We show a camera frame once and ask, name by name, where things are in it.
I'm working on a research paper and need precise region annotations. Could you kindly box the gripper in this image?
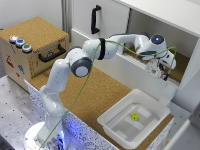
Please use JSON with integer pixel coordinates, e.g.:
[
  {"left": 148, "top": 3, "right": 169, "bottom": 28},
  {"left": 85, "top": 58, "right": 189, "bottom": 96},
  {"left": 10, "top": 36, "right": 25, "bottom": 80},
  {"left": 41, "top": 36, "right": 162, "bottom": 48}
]
[{"left": 145, "top": 57, "right": 170, "bottom": 79}]

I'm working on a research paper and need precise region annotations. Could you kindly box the green button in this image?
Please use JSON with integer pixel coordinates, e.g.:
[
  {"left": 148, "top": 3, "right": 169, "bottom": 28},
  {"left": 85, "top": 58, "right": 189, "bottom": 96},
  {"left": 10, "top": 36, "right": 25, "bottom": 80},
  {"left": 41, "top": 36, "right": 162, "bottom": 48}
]
[{"left": 21, "top": 43, "right": 33, "bottom": 54}]

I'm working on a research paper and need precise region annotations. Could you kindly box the wooden drawer box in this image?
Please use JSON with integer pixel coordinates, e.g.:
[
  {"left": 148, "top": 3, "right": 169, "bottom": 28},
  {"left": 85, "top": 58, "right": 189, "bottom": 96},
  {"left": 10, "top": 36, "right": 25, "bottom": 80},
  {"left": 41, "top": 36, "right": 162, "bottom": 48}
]
[{"left": 0, "top": 16, "right": 71, "bottom": 91}]

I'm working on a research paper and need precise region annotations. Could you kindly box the white plastic box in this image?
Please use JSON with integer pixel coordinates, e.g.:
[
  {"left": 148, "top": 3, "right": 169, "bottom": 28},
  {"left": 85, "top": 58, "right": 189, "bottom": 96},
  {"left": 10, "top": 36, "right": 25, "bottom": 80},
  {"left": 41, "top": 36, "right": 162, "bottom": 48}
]
[{"left": 96, "top": 88, "right": 172, "bottom": 150}]

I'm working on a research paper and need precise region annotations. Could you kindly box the black door handle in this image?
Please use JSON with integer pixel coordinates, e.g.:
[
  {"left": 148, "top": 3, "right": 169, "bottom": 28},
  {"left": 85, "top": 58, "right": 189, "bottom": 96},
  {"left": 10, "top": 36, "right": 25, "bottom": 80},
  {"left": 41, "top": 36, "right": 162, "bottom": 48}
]
[{"left": 90, "top": 4, "right": 102, "bottom": 35}]

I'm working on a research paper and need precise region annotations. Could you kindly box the yellow block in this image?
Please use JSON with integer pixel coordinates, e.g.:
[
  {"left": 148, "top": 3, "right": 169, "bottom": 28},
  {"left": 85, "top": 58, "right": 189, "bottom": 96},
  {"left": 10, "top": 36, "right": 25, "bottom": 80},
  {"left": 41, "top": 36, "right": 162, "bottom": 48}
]
[{"left": 131, "top": 112, "right": 139, "bottom": 122}]

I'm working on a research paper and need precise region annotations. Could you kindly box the red button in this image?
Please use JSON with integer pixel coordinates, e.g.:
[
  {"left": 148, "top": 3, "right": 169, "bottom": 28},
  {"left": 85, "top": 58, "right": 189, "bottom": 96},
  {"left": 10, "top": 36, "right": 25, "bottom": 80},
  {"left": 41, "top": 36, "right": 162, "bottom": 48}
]
[{"left": 8, "top": 34, "right": 20, "bottom": 45}]

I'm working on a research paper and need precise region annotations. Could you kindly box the black drawer handle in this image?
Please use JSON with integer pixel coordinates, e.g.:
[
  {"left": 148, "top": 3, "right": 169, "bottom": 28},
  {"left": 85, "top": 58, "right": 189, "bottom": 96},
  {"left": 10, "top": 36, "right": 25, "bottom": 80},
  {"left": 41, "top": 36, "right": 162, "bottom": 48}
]
[{"left": 37, "top": 43, "right": 67, "bottom": 64}]

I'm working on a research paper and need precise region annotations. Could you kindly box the green cable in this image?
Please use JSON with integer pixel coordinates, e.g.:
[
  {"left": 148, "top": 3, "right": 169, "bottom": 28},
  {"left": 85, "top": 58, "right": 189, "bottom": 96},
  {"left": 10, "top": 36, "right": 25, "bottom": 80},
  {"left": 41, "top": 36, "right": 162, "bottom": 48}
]
[{"left": 38, "top": 38, "right": 178, "bottom": 150}]

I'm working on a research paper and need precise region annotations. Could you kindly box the white cabinet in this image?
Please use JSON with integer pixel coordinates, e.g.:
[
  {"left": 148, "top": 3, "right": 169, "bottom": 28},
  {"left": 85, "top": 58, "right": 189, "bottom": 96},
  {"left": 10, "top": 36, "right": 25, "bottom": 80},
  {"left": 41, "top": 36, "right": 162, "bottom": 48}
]
[{"left": 70, "top": 0, "right": 200, "bottom": 114}]

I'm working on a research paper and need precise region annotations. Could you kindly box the white sliding door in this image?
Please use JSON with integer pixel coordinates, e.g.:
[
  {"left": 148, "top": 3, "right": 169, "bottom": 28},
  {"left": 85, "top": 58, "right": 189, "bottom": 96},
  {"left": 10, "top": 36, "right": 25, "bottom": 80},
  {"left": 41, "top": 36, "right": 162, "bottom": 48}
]
[{"left": 72, "top": 0, "right": 131, "bottom": 40}]

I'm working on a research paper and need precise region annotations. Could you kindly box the blue button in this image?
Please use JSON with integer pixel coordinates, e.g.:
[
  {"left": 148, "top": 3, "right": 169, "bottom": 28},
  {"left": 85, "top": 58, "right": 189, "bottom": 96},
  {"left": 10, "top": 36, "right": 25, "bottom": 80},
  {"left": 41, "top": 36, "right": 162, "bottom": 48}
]
[{"left": 15, "top": 38, "right": 26, "bottom": 49}]

